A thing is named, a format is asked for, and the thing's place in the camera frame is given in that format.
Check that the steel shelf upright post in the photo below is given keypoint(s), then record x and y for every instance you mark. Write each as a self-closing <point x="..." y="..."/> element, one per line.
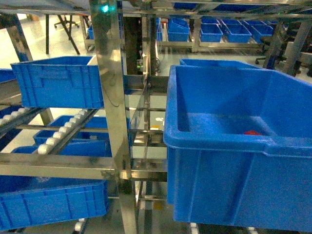
<point x="105" y="24"/>

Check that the white roller conveyor track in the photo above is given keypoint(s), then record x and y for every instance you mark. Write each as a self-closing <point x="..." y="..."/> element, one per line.
<point x="63" y="131"/>

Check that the blue crate left shelf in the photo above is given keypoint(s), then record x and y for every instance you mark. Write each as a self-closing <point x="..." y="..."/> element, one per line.
<point x="62" y="82"/>

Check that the large blue bin right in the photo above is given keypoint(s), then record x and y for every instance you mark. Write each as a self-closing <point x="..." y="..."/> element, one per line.
<point x="216" y="173"/>

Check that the steel shelf crossbar left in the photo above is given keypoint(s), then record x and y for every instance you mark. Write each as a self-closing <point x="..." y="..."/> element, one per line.
<point x="82" y="167"/>

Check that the blue crate bottom left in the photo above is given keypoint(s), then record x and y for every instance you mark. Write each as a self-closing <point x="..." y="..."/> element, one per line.
<point x="30" y="201"/>

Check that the red magnetic block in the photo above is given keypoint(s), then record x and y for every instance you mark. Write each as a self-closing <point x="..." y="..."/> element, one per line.
<point x="252" y="133"/>

